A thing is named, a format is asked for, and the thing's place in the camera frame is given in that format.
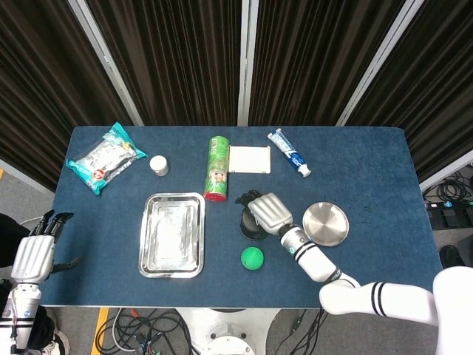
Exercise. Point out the black cylindrical container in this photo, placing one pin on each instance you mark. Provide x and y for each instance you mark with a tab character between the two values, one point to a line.
250	232

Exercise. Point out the small white jar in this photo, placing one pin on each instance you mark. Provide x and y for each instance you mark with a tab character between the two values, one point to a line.
159	165

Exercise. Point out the teal snack bag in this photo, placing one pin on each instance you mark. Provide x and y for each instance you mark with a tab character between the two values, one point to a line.
103	159

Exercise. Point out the dark brown curtain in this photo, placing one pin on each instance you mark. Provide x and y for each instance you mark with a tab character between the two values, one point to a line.
44	92
436	92
314	55
173	55

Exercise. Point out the blue table cloth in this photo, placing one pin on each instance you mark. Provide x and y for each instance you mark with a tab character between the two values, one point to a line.
295	185

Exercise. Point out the rectangular steel tray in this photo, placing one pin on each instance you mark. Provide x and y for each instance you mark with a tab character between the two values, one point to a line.
171	236

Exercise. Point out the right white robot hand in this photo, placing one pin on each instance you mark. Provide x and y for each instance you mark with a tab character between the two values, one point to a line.
269	212

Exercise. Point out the person in black clothing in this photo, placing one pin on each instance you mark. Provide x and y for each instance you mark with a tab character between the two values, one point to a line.
9	236

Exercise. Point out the white partition post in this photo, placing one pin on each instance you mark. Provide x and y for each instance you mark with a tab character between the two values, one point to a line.
247	63
380	63
107	63

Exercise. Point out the green ball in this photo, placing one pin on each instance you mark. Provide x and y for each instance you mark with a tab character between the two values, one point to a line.
252	258

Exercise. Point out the green chips can red lid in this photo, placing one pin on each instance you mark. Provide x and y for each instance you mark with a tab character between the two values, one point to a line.
217	166

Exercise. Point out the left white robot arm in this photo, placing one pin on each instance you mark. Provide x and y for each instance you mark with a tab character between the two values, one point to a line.
20	314

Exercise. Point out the white sneaker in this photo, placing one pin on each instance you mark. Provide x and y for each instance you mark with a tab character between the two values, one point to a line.
61	342

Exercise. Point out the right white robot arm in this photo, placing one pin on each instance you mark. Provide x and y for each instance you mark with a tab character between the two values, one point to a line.
369	296

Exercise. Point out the white plastic box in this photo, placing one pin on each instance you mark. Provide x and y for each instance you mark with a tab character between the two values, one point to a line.
249	159

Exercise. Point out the blue white toothpaste tube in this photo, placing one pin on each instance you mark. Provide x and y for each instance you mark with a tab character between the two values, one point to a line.
290	153

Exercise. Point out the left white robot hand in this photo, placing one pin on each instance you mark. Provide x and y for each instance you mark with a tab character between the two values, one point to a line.
31	259

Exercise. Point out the round steel plate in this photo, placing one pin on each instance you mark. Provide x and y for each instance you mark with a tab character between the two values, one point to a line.
327	223

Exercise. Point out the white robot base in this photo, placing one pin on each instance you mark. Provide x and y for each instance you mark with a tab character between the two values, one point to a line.
225	333

